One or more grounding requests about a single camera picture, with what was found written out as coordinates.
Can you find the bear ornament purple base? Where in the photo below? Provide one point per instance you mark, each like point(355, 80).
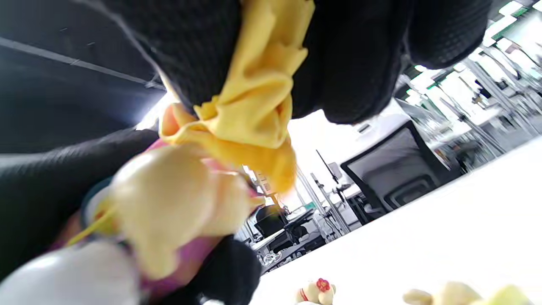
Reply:
point(315, 292)

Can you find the black mesh office chair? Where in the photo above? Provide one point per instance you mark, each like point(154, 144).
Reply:
point(394, 169)

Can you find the person's left hand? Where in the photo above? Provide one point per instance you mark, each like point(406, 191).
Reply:
point(46, 182)

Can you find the bear ornament pink board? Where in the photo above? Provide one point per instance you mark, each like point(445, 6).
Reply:
point(169, 203)

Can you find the yellow dusting cloth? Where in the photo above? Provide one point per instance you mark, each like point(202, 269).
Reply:
point(258, 106)

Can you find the aluminium frame rig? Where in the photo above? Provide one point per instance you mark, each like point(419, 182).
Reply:
point(326, 203)

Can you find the person's right hand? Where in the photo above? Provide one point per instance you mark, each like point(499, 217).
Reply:
point(360, 55)

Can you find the bear ornament green board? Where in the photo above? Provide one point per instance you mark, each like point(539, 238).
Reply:
point(457, 294)

